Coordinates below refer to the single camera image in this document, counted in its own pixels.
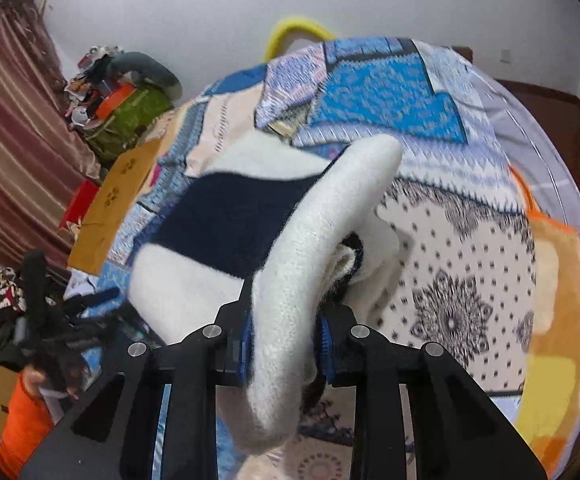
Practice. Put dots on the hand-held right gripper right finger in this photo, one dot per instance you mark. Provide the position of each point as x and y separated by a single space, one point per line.
326 350

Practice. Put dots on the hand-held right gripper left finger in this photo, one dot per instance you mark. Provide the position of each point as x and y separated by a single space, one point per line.
235 355

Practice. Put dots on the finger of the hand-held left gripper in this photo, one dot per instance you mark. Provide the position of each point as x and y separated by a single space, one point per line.
95 297
100 327

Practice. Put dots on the navy and cream knit sweater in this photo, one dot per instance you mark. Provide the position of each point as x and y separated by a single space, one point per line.
290 260

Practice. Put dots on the person's left forearm orange sleeve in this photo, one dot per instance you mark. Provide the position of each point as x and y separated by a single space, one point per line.
22 430

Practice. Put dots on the person's left hand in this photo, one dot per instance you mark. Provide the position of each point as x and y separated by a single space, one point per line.
37 377

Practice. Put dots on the floral patterned cloth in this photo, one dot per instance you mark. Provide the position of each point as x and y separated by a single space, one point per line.
2 287

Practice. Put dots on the brown cardboard sheet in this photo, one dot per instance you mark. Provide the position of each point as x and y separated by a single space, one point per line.
105 210

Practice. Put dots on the red bag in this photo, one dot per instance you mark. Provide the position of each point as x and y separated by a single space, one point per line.
77 207

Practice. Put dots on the striped red curtain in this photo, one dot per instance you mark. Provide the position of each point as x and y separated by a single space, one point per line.
10 135

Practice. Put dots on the green patterned bag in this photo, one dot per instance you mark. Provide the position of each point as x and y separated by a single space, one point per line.
130 120

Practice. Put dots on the orange plush blanket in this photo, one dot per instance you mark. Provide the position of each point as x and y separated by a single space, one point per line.
554 310

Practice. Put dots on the grey cushion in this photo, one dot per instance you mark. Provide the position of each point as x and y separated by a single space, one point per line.
150 67

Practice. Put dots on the blue patterned quilt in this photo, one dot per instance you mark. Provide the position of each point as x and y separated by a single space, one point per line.
384 95

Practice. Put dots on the grey striped bed sheet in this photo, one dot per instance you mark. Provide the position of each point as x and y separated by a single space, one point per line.
534 135

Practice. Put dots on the yellow hoop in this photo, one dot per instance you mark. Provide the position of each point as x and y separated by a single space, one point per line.
280 30

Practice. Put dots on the dark wooden bed corner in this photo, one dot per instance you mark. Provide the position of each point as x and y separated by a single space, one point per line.
462 54

